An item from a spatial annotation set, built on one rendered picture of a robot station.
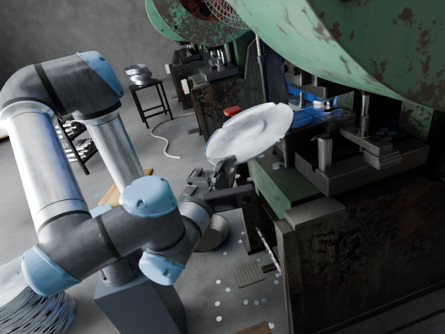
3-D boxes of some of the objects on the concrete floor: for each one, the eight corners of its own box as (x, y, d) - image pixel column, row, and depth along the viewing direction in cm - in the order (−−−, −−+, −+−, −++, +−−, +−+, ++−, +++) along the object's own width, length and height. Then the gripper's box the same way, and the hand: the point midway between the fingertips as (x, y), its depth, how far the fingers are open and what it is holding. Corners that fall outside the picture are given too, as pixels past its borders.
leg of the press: (299, 373, 88) (273, 145, 42) (284, 338, 97) (250, 124, 52) (515, 281, 98) (682, 18, 52) (482, 259, 108) (598, 20, 62)
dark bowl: (185, 268, 135) (181, 260, 132) (179, 230, 161) (177, 222, 157) (238, 249, 138) (236, 240, 135) (224, 215, 164) (222, 207, 161)
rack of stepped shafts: (92, 174, 259) (39, 81, 211) (54, 179, 267) (-5, 91, 219) (111, 154, 295) (70, 70, 247) (77, 159, 304) (32, 79, 256)
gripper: (169, 193, 54) (210, 142, 69) (183, 223, 59) (218, 169, 74) (203, 197, 50) (239, 142, 65) (214, 229, 55) (245, 171, 71)
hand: (236, 160), depth 68 cm, fingers closed
